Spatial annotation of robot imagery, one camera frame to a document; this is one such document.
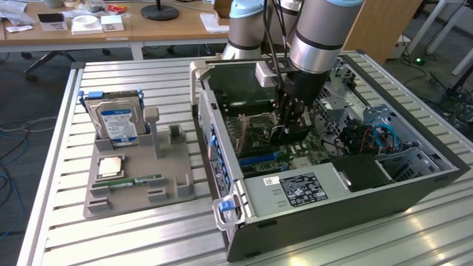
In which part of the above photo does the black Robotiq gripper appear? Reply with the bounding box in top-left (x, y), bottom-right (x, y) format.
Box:
top-left (274, 70), bottom-right (330, 136)

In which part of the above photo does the Nvidia graphics card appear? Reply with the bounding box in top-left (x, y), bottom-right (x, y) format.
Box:
top-left (233, 112), bottom-right (312, 159)

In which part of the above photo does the metal disk bay cage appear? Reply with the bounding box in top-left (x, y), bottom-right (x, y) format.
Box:
top-left (374, 146), bottom-right (441, 183)
top-left (313, 80), bottom-right (370, 131)

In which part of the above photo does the CPU socket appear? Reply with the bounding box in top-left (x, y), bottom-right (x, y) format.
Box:
top-left (248, 114), bottom-right (277, 131)

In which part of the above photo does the green motherboard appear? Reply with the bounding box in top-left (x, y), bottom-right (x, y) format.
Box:
top-left (221, 98), bottom-right (336, 180)

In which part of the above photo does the blue expansion slot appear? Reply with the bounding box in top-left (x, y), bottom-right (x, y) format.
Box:
top-left (237, 154), bottom-right (278, 167)

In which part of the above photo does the wooden cabinet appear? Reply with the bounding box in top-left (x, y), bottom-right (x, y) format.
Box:
top-left (308, 0), bottom-right (424, 64)

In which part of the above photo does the white paper stack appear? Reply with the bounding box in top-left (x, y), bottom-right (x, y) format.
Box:
top-left (199, 12), bottom-right (232, 34)

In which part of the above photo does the brown cardboard box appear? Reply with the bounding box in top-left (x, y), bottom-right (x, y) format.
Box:
top-left (213, 0), bottom-right (232, 20)

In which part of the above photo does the grey power supply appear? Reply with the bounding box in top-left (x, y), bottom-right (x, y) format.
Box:
top-left (241, 162), bottom-right (350, 217)

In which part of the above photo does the black floor stand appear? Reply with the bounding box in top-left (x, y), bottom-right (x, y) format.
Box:
top-left (428, 49), bottom-right (473, 128)

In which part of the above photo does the black round lamp base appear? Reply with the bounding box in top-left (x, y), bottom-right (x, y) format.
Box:
top-left (140, 0), bottom-right (180, 21)

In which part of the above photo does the open PC case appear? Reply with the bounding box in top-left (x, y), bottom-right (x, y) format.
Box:
top-left (188, 53), bottom-right (473, 263)

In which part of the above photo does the grey parts rack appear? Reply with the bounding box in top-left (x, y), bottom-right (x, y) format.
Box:
top-left (83, 106), bottom-right (197, 220)

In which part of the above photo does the hard disk with blue caddy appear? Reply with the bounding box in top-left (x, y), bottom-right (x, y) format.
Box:
top-left (79, 88), bottom-right (145, 147)

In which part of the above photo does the white labelled box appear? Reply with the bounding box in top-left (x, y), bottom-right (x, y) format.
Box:
top-left (100, 15), bottom-right (124, 33)

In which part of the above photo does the green RAM stick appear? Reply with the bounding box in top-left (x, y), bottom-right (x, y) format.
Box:
top-left (91, 173), bottom-right (164, 190)

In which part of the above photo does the silver CPU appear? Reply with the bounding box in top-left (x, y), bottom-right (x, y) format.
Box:
top-left (96, 156), bottom-right (125, 178)

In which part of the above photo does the flat white box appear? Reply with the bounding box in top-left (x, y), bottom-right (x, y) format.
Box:
top-left (71, 22), bottom-right (104, 36)

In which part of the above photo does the white tape roll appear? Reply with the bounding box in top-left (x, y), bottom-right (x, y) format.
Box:
top-left (72, 15), bottom-right (97, 28)

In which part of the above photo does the wooden desk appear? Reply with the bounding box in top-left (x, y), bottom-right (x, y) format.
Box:
top-left (0, 0), bottom-right (334, 61)

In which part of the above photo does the black chair base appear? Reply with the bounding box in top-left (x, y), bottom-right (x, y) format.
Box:
top-left (21, 49), bottom-right (112, 81)

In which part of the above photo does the black-topped white box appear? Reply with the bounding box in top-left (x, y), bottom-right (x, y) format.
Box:
top-left (36, 13), bottom-right (69, 32)

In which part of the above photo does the clear plastic bag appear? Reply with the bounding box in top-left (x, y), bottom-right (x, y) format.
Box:
top-left (0, 0), bottom-right (36, 26)

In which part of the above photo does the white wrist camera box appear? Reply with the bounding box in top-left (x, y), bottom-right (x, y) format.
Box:
top-left (254, 62), bottom-right (293, 88)

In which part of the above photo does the black wire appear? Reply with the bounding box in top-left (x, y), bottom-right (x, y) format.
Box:
top-left (313, 110), bottom-right (346, 156)

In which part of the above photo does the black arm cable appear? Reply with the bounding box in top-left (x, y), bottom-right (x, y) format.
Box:
top-left (261, 0), bottom-right (294, 74)

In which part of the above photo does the blue SATA wire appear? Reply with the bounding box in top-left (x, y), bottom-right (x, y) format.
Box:
top-left (370, 125), bottom-right (402, 154)

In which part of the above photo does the black plastic fan duct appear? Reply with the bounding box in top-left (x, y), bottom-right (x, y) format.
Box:
top-left (329, 153), bottom-right (393, 193)

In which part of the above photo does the white table frame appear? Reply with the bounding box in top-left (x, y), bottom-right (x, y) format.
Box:
top-left (402, 0), bottom-right (473, 75)

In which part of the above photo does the white floor cable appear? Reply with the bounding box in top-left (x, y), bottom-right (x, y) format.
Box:
top-left (0, 115), bottom-right (60, 133)

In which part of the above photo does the blue floor cable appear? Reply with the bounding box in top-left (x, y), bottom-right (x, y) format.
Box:
top-left (0, 132), bottom-right (29, 239)

